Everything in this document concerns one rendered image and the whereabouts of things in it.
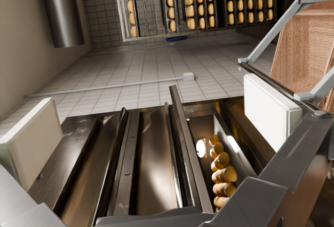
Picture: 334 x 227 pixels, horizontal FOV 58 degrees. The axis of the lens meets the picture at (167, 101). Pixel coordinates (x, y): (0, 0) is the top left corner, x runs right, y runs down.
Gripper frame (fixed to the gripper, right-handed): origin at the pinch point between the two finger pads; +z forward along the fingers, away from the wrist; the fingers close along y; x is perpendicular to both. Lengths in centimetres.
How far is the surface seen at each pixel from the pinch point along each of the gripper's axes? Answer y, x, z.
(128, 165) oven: -17, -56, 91
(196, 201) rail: 6, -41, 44
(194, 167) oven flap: 8, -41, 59
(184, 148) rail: 6, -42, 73
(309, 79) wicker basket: 89, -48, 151
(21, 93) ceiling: -111, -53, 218
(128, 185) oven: -15, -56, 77
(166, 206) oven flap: -2, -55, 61
